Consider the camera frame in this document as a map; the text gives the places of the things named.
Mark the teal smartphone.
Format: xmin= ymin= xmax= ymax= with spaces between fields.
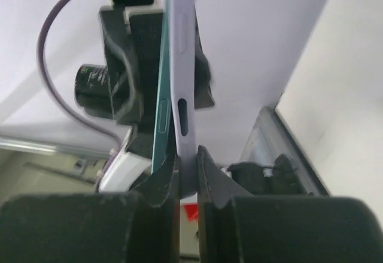
xmin=151 ymin=25 xmax=171 ymax=173

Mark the left aluminium frame post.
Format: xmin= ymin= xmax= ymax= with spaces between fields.
xmin=239 ymin=103 xmax=329 ymax=196

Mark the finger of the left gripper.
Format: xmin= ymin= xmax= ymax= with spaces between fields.
xmin=194 ymin=19 xmax=215 ymax=109

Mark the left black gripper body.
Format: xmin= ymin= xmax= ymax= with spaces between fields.
xmin=99 ymin=6 xmax=163 ymax=158

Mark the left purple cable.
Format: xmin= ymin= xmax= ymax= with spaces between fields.
xmin=36 ymin=0 xmax=125 ymax=186

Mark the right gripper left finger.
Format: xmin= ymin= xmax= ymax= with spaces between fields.
xmin=1 ymin=156 xmax=180 ymax=262

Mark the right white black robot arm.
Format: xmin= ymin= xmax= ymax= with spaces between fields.
xmin=1 ymin=146 xmax=382 ymax=262

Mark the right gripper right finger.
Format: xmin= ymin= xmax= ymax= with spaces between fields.
xmin=197 ymin=146 xmax=382 ymax=262

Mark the red emergency stop button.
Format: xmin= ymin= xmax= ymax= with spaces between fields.
xmin=181 ymin=203 xmax=198 ymax=222

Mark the lavender phone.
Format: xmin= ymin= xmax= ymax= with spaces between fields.
xmin=167 ymin=0 xmax=197 ymax=198

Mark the aluminium front rail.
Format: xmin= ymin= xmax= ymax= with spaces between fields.
xmin=1 ymin=123 xmax=113 ymax=184

